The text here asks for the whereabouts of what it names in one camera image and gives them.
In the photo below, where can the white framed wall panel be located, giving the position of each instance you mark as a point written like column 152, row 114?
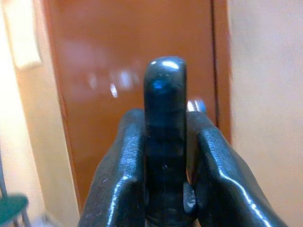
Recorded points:
column 22, row 33

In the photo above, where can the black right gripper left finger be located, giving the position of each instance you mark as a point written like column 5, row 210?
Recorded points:
column 118, row 170

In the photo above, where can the brown wooden door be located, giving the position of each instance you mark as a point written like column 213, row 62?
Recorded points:
column 132, row 59

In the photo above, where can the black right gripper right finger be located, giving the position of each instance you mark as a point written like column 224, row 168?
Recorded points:
column 227, row 172

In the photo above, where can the green seat chair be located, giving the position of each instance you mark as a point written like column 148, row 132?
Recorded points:
column 11, row 205

